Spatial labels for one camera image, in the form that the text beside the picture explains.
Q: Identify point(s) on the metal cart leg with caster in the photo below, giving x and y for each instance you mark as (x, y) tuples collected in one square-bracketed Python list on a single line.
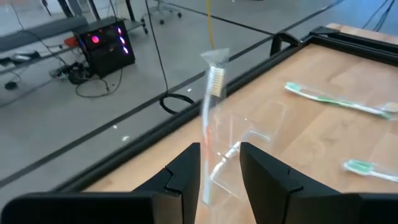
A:
[(130, 9)]

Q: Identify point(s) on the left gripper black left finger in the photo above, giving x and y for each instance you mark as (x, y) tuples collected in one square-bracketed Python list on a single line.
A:
[(180, 186)]

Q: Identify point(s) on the office chair wheeled base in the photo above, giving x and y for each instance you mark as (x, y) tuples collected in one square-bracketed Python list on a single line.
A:
[(161, 11)]

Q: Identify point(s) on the black table edge frame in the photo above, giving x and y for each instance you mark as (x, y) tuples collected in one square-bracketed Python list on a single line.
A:
[(155, 133)]

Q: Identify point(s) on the black frame corner bracket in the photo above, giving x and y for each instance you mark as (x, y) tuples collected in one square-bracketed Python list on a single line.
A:
[(281, 37)]

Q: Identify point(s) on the orange device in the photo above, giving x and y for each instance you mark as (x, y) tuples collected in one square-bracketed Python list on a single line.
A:
[(71, 41)]

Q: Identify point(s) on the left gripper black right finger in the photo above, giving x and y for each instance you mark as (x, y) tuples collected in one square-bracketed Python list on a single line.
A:
[(270, 186)]

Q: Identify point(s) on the black padded bench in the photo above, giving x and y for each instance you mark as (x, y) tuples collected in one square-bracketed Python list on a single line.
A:
[(40, 31)]

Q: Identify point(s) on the black computer tower with lights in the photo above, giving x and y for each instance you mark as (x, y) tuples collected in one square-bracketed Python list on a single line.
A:
[(109, 59)]

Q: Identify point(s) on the orange toothbrush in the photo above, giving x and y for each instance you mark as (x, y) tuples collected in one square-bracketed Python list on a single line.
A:
[(214, 81)]

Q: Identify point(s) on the green toothbrush in clear wrapper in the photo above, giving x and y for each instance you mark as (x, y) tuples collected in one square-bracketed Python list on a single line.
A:
[(326, 100), (360, 167)]

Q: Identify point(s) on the black round floor object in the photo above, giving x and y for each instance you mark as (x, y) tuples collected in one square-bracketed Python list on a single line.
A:
[(11, 85)]

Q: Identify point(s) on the clear acrylic organizer box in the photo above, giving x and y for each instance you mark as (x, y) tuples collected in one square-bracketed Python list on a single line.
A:
[(264, 124)]

